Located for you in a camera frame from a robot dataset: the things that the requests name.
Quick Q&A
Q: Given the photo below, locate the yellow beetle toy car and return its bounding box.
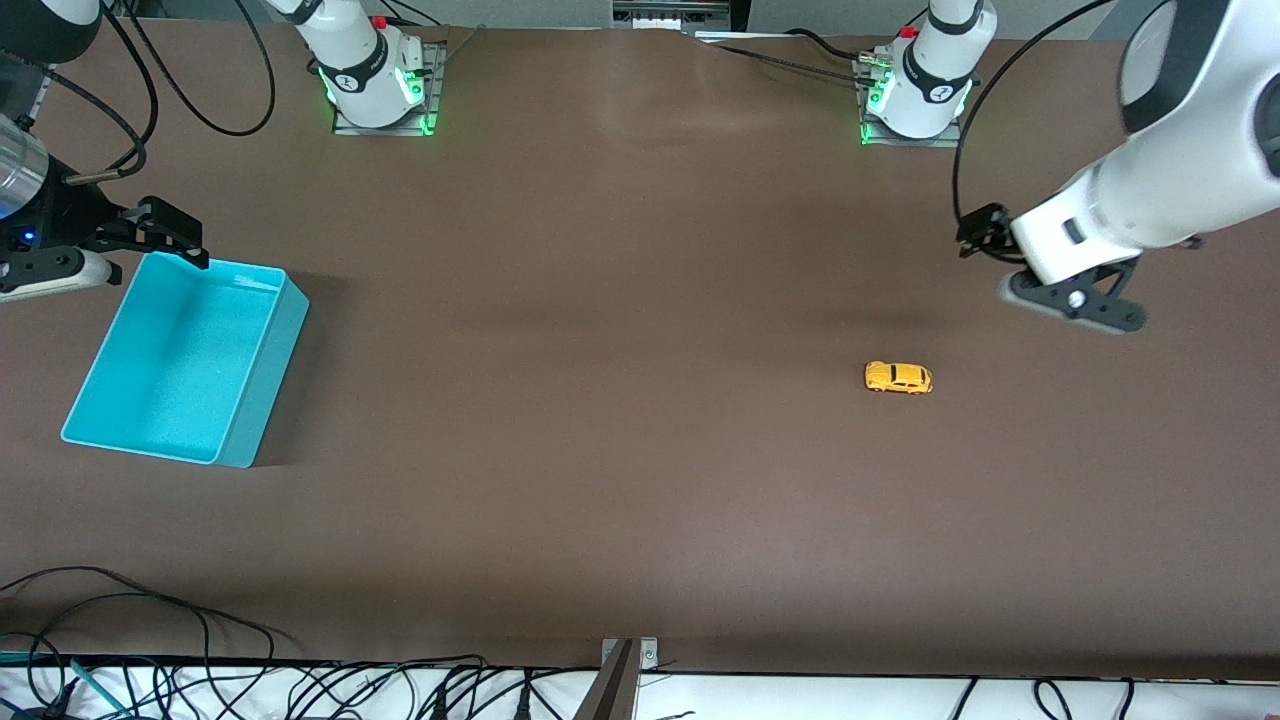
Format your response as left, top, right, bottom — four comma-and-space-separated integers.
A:
864, 361, 934, 396

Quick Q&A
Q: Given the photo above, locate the metal base mounting plate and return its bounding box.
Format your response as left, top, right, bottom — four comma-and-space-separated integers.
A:
332, 40, 447, 138
855, 55, 967, 149

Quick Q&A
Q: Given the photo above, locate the teal plastic storage bin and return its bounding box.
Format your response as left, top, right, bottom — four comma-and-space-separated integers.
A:
60, 252, 311, 469

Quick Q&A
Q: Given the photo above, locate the teal pen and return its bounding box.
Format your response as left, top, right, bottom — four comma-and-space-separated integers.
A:
68, 658, 129, 715

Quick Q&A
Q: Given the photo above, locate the white shelf board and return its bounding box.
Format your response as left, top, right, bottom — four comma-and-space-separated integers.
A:
0, 660, 1280, 720

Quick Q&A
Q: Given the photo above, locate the black looping arm cable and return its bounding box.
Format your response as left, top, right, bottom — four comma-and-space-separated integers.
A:
148, 0, 277, 137

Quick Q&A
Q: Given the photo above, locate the black arm cable with connector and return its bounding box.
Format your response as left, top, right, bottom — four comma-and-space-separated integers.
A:
40, 0, 161, 183

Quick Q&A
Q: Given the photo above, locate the perforated metal rail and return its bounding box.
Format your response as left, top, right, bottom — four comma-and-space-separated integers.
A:
18, 68, 53, 129

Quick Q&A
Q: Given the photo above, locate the short black base cable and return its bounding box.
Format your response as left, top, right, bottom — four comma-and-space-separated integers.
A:
785, 28, 871, 61

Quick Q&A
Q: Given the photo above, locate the long black base cable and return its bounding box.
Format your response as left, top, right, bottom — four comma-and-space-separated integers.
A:
700, 44, 873, 83

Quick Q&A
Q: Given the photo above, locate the long black arcing cable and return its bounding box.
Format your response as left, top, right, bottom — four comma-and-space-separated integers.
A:
0, 566, 301, 661

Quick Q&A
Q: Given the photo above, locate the thin grey cable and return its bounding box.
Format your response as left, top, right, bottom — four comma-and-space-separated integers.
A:
437, 25, 486, 69

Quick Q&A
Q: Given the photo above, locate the black inner arc cable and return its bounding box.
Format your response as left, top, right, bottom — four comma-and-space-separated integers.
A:
0, 594, 211, 701

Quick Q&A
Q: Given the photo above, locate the grey metal rail fixture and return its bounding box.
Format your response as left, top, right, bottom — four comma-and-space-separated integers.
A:
612, 0, 736, 33

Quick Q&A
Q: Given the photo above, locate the black coiled cable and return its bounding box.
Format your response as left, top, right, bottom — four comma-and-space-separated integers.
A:
0, 630, 73, 720

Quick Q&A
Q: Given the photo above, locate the black looped hanging cable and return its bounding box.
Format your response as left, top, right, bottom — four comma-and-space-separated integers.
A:
1033, 678, 1077, 720

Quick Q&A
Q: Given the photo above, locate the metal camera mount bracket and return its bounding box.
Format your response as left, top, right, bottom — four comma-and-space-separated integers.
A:
575, 637, 661, 720

